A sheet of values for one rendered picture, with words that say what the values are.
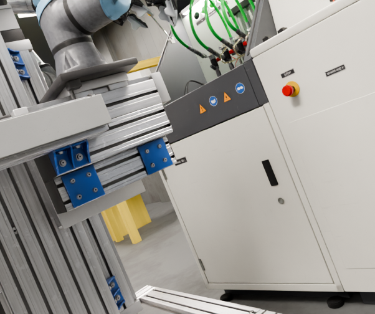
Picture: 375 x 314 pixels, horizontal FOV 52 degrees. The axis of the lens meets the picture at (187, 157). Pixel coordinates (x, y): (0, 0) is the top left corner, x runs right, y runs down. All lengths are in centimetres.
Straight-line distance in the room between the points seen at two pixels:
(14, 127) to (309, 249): 108
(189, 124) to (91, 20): 70
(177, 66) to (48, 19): 107
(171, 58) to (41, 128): 132
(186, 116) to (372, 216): 79
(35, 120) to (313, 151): 87
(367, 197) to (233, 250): 65
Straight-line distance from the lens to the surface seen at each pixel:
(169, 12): 150
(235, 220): 162
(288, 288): 164
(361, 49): 121
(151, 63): 444
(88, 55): 107
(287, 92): 127
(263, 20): 154
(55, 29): 111
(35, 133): 84
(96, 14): 106
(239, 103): 142
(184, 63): 212
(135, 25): 169
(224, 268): 180
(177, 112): 163
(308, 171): 135
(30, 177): 114
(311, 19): 126
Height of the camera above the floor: 78
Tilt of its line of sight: 2 degrees down
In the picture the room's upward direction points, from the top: 22 degrees counter-clockwise
